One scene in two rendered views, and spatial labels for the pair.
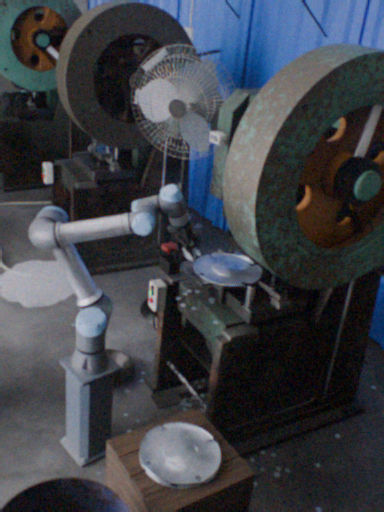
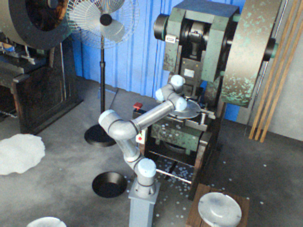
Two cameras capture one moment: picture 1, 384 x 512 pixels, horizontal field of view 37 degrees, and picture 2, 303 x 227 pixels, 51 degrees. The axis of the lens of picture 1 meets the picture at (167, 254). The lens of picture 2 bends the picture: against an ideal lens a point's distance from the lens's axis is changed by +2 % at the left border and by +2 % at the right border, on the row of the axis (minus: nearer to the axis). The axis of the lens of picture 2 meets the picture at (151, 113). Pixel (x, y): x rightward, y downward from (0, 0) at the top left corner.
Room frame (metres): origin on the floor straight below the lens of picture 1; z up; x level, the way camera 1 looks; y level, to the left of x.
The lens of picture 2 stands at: (0.73, 1.24, 2.06)
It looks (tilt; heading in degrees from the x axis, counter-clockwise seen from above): 33 degrees down; 320
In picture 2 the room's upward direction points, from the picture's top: 6 degrees clockwise
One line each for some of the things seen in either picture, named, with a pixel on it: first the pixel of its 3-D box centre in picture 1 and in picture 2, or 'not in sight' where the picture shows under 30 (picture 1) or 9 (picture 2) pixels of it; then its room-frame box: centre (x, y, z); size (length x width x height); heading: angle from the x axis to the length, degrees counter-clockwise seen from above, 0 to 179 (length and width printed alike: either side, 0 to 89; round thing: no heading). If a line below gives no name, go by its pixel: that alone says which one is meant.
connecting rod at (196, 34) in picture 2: not in sight; (197, 42); (2.24, -0.37, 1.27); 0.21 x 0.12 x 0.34; 120
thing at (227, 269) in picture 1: (227, 268); (182, 107); (2.18, -0.26, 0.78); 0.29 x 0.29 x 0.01
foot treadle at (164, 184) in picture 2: (209, 388); (171, 169); (2.17, -0.25, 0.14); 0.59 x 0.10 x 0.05; 120
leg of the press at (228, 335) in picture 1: (302, 353); (215, 134); (2.08, -0.62, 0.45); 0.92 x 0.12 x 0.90; 120
